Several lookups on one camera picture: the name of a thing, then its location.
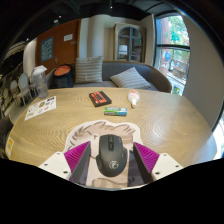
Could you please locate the white printed sticker sheet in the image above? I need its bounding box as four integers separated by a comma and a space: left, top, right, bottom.
24, 95, 58, 121

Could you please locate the black box with red print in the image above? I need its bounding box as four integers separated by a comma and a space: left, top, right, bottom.
88, 90, 113, 108

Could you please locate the green and blue pack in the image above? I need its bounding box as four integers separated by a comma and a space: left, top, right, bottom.
103, 106, 128, 117

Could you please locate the large window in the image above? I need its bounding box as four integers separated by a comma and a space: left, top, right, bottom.
153, 13, 192, 97

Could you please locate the black and orange bag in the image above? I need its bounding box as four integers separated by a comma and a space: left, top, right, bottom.
49, 64, 74, 89

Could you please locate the striped flat cushion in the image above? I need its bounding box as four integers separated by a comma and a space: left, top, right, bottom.
109, 66, 152, 90

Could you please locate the dark tufted armchair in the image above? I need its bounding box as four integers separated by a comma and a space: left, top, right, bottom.
0, 114, 14, 158

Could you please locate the cat-shaped mouse pad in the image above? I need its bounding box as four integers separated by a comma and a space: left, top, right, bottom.
63, 119, 144, 189

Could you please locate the grey curved sofa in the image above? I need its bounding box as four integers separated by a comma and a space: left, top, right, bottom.
46, 60, 173, 94

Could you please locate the striped square cushion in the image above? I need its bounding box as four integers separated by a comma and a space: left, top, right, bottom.
74, 55, 104, 84

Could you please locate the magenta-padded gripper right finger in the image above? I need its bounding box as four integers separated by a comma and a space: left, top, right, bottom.
132, 141, 184, 185

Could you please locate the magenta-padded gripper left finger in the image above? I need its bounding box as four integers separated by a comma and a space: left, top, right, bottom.
38, 140, 92, 185

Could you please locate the white tube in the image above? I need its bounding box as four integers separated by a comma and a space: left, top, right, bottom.
127, 89, 141, 109

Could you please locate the blue wall poster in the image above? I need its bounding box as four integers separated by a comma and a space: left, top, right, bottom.
40, 36, 54, 63

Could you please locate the glass-door cabinet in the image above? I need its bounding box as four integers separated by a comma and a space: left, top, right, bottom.
113, 22, 147, 63

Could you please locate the group of white chairs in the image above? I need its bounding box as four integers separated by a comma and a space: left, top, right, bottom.
1, 72, 34, 108

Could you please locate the black computer mouse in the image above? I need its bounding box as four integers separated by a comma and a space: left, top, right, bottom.
95, 133, 129, 178

